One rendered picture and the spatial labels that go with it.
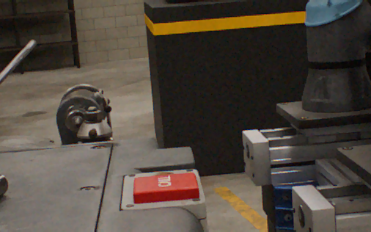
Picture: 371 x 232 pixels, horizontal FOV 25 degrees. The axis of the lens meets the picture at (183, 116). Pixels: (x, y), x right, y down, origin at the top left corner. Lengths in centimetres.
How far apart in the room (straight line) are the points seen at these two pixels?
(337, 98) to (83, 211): 100
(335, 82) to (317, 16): 14
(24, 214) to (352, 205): 59
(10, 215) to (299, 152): 100
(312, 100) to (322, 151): 10
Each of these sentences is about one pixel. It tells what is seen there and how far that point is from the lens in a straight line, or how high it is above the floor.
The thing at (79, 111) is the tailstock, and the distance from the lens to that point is 233.
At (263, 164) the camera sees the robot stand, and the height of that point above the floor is 107.
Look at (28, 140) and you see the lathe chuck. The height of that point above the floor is 123.
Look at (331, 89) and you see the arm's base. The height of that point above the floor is 121.
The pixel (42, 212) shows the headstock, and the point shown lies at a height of 125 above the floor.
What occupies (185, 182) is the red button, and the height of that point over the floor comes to 127.
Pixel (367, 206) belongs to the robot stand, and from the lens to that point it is 123.
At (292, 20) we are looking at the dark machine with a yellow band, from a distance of 604.
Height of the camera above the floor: 146
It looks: 10 degrees down
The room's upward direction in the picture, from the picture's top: 5 degrees counter-clockwise
